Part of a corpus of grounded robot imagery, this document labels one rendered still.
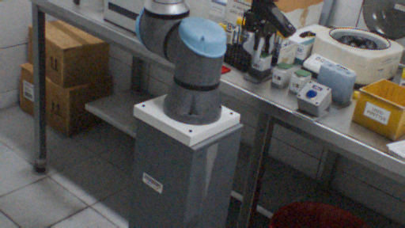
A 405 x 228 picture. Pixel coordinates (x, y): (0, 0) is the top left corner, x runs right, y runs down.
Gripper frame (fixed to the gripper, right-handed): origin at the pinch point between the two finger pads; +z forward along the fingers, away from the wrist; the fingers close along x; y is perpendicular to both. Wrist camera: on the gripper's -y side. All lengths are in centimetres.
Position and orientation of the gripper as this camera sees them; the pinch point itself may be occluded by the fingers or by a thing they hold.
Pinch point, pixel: (262, 59)
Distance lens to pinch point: 174.4
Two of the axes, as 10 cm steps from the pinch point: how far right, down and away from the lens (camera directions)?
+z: -1.2, 8.8, 4.7
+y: -7.5, -3.9, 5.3
